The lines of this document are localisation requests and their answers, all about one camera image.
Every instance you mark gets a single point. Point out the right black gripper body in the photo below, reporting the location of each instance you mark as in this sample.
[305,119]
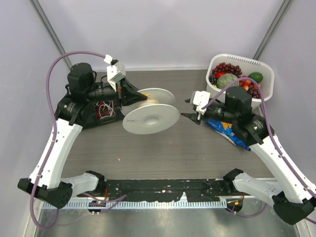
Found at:
[215,111]

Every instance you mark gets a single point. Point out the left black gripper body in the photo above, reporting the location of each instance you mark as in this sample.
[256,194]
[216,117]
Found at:
[107,93]

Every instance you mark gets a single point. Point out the white plastic spool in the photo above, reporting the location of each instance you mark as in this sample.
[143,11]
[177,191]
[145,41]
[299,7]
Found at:
[154,115]

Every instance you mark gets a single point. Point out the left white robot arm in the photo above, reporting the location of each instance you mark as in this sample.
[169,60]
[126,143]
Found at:
[87,104]

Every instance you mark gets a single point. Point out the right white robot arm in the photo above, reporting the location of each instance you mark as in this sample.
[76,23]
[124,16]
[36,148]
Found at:
[293,198]

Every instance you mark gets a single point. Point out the blue chips bag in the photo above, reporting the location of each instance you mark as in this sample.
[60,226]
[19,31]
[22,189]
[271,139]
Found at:
[225,130]

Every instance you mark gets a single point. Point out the green melon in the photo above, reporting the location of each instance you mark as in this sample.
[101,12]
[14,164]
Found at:
[226,79]

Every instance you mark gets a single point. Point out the red strawberry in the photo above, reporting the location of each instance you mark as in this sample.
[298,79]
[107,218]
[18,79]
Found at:
[219,74]

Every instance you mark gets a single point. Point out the red yellow peach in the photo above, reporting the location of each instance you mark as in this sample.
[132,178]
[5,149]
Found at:
[245,86]

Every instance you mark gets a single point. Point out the dark purple grape bunch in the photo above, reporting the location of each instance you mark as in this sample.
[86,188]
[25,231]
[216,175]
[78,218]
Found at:
[254,91]

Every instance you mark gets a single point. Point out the dark red grape bunch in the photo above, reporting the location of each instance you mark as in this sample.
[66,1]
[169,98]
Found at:
[227,68]

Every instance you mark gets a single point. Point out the green lime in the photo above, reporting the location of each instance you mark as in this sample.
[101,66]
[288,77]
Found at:
[257,76]

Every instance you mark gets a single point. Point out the white plastic basket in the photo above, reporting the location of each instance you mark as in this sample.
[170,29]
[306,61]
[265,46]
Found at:
[247,66]

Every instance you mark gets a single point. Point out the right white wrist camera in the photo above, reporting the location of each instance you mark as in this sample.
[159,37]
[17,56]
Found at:
[200,99]

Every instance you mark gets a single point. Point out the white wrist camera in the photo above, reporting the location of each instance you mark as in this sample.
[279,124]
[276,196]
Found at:
[115,73]
[200,99]

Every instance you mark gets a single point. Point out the black compartment cable box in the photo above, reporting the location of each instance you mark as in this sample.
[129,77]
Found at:
[103,112]

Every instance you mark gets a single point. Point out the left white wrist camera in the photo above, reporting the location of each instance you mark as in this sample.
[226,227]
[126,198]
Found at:
[115,73]

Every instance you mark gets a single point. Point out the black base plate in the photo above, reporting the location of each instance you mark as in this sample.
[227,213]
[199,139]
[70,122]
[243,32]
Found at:
[166,190]

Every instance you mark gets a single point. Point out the white slotted cable duct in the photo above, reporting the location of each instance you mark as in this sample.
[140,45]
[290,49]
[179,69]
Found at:
[85,203]

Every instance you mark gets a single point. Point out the left aluminium frame post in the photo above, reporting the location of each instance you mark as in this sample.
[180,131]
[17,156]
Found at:
[47,25]

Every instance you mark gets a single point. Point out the aluminium frame post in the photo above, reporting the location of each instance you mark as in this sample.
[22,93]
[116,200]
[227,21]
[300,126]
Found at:
[277,19]
[47,25]

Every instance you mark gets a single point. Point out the right aluminium frame post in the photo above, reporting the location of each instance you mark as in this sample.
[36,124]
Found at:
[277,19]

